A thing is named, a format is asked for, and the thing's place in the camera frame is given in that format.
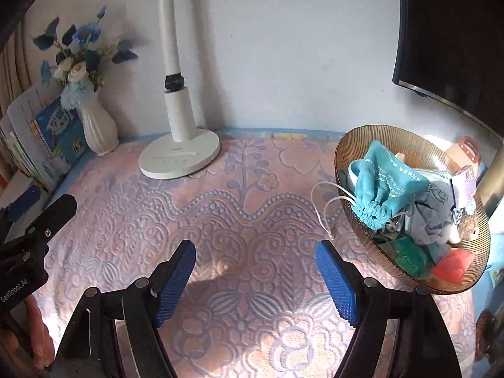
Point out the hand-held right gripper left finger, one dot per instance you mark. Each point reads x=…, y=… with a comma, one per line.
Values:
x=175, y=283

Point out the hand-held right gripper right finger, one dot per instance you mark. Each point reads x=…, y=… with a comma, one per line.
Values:
x=336, y=283

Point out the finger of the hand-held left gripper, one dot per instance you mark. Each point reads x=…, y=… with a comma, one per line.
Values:
x=23, y=201
x=55, y=214

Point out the green soft pack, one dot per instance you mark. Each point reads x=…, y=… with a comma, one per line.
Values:
x=405, y=256

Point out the blue-grey cloth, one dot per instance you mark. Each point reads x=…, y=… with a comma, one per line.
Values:
x=427, y=224

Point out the red soft pack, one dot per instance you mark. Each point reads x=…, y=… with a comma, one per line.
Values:
x=453, y=264

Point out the checked scrunchie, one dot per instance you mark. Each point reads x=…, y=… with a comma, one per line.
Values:
x=458, y=214

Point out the brown plush toy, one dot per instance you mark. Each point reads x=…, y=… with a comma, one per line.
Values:
x=468, y=224

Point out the amber ribbed glass bowl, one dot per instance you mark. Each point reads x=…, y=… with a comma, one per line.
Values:
x=393, y=136

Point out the purple label packet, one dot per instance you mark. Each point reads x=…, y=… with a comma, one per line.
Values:
x=464, y=183

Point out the person's left hand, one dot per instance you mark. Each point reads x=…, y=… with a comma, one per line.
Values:
x=41, y=334

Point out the stack of flat books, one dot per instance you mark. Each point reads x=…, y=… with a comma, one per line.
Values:
x=19, y=185

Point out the row of upright books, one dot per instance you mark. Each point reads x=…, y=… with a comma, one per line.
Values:
x=47, y=134

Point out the white ribbed vase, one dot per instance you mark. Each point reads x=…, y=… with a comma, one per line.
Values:
x=96, y=126

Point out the pink patterned blanket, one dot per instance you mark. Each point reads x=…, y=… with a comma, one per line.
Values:
x=256, y=212

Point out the blue and white artificial flowers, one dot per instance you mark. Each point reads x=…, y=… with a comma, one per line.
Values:
x=78, y=59

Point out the white desk lamp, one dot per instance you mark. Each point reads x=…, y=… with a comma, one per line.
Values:
x=179, y=118

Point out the black monitor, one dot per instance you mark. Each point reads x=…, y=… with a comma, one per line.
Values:
x=453, y=27

